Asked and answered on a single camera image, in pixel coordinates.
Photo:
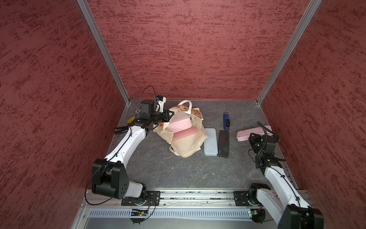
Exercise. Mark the aluminium mounting rail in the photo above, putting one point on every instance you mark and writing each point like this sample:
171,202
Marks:
187,198

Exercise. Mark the pink pencil case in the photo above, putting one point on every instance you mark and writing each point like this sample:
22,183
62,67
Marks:
179,125
245,134

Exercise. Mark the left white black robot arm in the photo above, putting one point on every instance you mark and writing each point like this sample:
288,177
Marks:
109,177

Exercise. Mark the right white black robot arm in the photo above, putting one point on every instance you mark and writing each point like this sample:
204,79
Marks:
286,207

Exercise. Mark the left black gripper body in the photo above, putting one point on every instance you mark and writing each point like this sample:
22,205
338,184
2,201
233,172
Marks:
162,117

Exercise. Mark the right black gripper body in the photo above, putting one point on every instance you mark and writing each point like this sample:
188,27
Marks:
254,142

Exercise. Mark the black scissors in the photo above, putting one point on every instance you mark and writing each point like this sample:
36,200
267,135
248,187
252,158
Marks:
121,130

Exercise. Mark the black pencil case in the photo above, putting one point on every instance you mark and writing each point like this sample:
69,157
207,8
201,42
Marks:
223,144

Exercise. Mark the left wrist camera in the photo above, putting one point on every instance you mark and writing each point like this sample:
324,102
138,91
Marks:
160,100

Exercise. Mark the yellow pen cup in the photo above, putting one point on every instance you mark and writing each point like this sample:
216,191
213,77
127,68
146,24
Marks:
131,120

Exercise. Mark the printed canvas tote bag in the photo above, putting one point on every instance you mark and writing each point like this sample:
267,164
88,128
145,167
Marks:
184,147

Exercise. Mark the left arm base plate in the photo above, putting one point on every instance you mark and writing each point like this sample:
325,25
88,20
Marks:
148,198

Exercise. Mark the white pencil case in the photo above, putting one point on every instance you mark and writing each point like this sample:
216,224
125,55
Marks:
210,144

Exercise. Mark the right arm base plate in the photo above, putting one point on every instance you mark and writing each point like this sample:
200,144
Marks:
246,198

